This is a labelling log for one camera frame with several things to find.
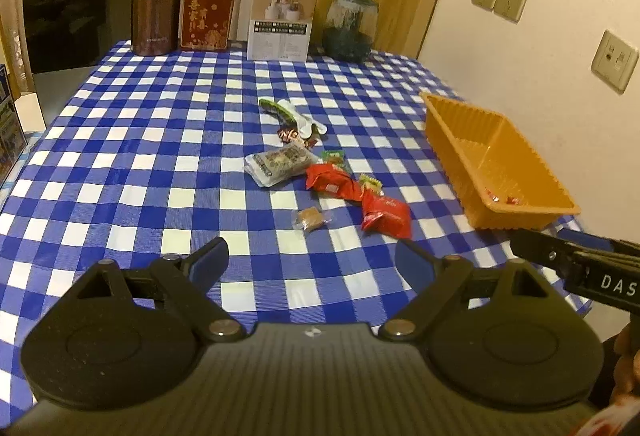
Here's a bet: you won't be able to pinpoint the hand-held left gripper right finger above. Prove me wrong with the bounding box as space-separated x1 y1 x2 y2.
378 239 552 342

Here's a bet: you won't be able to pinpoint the brown snack packet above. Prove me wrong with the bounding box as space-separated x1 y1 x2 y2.
276 127 318 150

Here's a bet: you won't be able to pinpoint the white snack packet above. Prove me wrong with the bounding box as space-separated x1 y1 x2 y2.
277 100 328 138

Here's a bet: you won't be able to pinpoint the blue white checkered tablecloth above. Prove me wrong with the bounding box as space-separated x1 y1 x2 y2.
0 39 592 422

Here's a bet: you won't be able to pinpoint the black appliance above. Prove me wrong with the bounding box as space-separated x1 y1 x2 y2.
21 0 138 127

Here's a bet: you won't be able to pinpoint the white paper box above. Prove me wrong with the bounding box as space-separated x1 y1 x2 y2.
14 92 47 132

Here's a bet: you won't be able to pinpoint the grey clear snack packet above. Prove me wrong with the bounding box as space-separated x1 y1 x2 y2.
244 145 321 188

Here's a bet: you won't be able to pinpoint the red patterned box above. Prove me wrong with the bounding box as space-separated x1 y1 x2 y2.
179 0 237 52

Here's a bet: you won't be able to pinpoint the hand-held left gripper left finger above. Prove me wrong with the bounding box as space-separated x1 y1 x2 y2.
75 237 247 343

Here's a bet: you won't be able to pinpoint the red snack packet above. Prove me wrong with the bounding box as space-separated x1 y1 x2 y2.
361 190 413 238
305 163 364 201

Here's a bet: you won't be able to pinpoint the white cardboard box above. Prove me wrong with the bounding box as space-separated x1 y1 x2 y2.
246 0 319 63

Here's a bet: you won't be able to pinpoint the yellow green wrapped candy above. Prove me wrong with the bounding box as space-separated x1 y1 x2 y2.
359 173 385 195

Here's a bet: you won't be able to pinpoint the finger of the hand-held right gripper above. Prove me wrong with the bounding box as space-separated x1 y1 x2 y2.
556 229 640 260
510 228 587 280

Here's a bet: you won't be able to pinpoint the orange plastic basket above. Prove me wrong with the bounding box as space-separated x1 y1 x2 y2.
419 91 582 231

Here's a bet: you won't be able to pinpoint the brown metal canister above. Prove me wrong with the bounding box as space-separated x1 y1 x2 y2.
131 0 183 56

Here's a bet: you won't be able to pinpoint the glass jar with green base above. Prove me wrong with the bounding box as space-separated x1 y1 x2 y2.
322 0 379 63

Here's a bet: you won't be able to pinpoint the person's right hand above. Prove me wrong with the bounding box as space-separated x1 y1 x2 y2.
612 323 640 409

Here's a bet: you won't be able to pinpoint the clear wrapped brown cookie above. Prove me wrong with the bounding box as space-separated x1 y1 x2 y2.
291 206 332 233

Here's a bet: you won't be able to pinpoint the large beige wall socket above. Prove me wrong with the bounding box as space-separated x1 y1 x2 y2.
591 30 640 93

